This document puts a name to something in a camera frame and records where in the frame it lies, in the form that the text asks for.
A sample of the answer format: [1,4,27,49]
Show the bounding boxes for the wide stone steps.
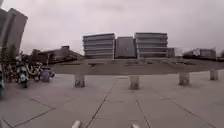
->
[49,57,224,76]

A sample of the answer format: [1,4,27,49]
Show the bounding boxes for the grey building with layered floors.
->
[82,32,176,60]

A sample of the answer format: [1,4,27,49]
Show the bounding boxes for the square stone bollard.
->
[129,75,140,91]
[178,72,190,86]
[74,74,86,89]
[40,69,51,83]
[209,69,219,81]

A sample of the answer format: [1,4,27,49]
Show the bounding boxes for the grey stone slab pavement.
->
[0,69,224,128]

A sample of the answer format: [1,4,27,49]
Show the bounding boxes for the low dark building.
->
[31,45,84,64]

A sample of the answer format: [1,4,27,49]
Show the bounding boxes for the row of parked scooters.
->
[0,54,56,89]

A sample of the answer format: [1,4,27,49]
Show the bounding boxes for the distant low building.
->
[182,47,218,60]

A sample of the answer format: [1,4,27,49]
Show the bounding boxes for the large grey office building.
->
[0,7,29,59]

